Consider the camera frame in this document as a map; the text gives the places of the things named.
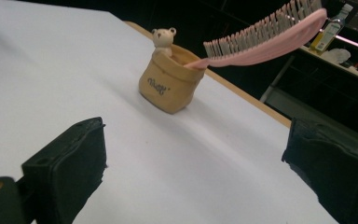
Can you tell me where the tan bear pot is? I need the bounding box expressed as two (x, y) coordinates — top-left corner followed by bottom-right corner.
(138, 26), (207, 115)

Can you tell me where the clear plastic bag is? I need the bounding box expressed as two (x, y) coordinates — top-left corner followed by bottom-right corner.
(324, 48), (352, 65)

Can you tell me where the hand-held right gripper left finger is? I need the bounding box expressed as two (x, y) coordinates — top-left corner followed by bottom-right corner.
(21, 116), (108, 224)

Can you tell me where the wooden table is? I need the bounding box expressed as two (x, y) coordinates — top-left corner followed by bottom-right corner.
(123, 20), (294, 130)

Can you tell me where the pink hairbrush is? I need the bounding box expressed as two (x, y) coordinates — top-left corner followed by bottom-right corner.
(183, 0), (328, 70)

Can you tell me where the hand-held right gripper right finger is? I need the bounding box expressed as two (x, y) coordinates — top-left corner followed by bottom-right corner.
(281, 117), (358, 224)

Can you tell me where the clear bottle with yellow liquid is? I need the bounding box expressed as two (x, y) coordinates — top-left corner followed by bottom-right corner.
(310, 2), (354, 53)

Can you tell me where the white table sheet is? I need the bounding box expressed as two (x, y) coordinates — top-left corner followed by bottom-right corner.
(0, 0), (339, 224)

